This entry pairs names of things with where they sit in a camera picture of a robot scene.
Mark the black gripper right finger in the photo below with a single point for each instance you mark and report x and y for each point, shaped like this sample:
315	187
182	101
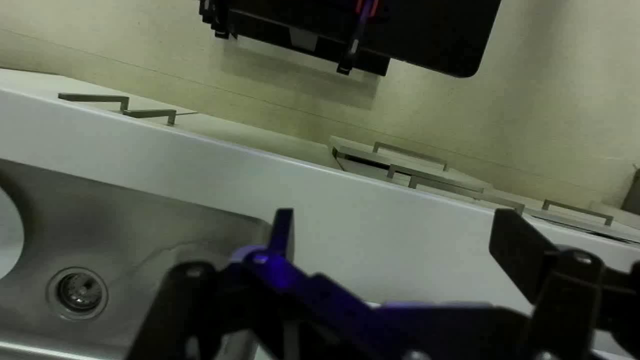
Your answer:
520	253

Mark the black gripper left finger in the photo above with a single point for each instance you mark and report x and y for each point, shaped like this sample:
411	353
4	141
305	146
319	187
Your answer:
282	233

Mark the white round plate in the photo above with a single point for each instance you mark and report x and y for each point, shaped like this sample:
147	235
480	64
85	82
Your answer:
8	233

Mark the stainless steel sink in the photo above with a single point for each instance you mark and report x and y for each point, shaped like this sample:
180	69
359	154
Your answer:
132	266

